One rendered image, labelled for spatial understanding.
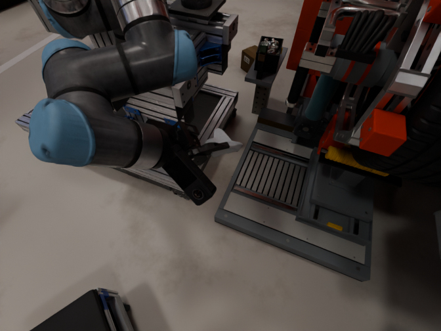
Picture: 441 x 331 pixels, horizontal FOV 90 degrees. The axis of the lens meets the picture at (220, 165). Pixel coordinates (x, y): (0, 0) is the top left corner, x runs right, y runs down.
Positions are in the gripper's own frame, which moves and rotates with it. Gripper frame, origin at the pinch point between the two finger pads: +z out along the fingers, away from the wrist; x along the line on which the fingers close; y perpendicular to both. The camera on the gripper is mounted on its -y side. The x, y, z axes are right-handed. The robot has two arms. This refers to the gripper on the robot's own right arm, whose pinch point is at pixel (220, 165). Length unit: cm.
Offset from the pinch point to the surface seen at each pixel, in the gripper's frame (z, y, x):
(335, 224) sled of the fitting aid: 87, -30, 0
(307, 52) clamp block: 17.0, 18.4, -30.8
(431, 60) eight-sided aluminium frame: 20, -2, -48
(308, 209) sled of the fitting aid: 83, -17, 8
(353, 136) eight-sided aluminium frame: 33.0, -5.1, -27.8
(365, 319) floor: 86, -73, 13
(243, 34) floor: 170, 183, -13
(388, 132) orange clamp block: 20.8, -10.5, -33.3
